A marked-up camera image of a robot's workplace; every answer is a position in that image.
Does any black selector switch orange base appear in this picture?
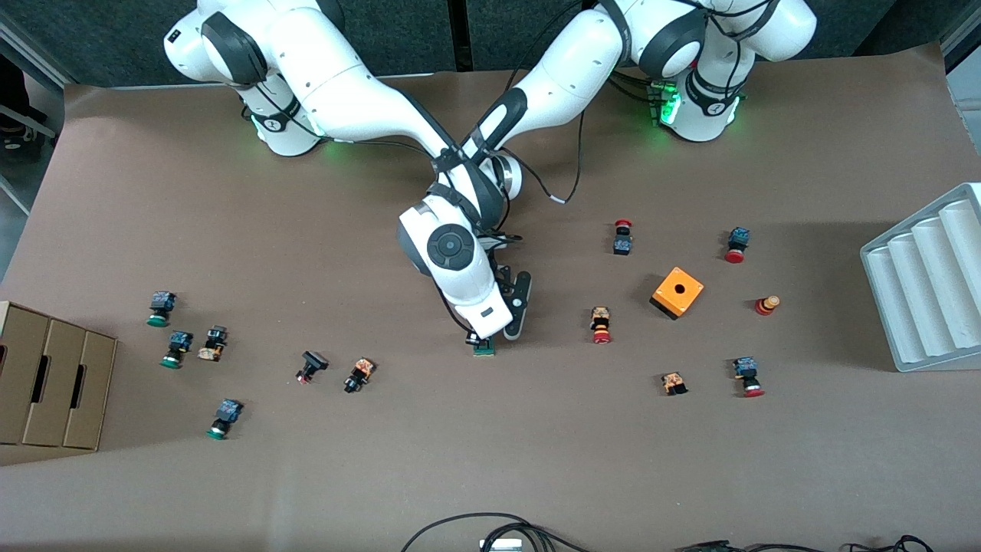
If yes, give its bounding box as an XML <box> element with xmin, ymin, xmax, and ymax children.
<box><xmin>343</xmin><ymin>356</ymin><xmax>377</xmax><ymax>395</ymax></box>
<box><xmin>197</xmin><ymin>325</ymin><xmax>229</xmax><ymax>362</ymax></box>

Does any black flat button red base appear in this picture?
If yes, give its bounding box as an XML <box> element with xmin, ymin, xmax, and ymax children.
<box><xmin>295</xmin><ymin>350</ymin><xmax>330</xmax><ymax>385</ymax></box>

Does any grey aluminium frame rail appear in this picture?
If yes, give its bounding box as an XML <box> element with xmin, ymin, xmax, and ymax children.
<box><xmin>941</xmin><ymin>8</ymin><xmax>981</xmax><ymax>58</ymax></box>
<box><xmin>0</xmin><ymin>15</ymin><xmax>71</xmax><ymax>88</ymax></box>

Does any black base cable bundle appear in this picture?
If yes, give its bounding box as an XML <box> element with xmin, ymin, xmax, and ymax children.
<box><xmin>609</xmin><ymin>67</ymin><xmax>664</xmax><ymax>108</ymax></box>

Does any green mushroom button blue base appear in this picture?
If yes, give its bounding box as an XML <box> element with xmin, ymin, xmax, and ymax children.
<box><xmin>147</xmin><ymin>291</ymin><xmax>178</xmax><ymax>328</ymax></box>
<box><xmin>205</xmin><ymin>398</ymin><xmax>244</xmax><ymax>441</ymax></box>
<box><xmin>159</xmin><ymin>330</ymin><xmax>194</xmax><ymax>370</ymax></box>

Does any black chair base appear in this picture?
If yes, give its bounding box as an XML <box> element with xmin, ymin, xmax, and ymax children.
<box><xmin>0</xmin><ymin>54</ymin><xmax>58</xmax><ymax>163</ymax></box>

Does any brown cardboard box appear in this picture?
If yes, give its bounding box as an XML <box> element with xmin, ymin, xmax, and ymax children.
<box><xmin>0</xmin><ymin>301</ymin><xmax>117</xmax><ymax>452</ymax></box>

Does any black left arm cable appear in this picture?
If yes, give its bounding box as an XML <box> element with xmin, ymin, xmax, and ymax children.
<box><xmin>490</xmin><ymin>0</ymin><xmax>587</xmax><ymax>231</ymax></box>

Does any black looped cable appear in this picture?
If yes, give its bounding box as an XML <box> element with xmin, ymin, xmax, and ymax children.
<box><xmin>401</xmin><ymin>512</ymin><xmax>595</xmax><ymax>552</ymax></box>

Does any brown paper table cover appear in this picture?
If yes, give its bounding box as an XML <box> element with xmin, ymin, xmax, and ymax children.
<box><xmin>0</xmin><ymin>42</ymin><xmax>981</xmax><ymax>552</ymax></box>

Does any orange button enclosure box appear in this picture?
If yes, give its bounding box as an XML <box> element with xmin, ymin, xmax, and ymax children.
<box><xmin>650</xmin><ymin>266</ymin><xmax>705</xmax><ymax>320</ymax></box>

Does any white ribbed plastic tray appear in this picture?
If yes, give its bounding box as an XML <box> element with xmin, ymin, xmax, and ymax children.
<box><xmin>859</xmin><ymin>182</ymin><xmax>981</xmax><ymax>373</ymax></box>

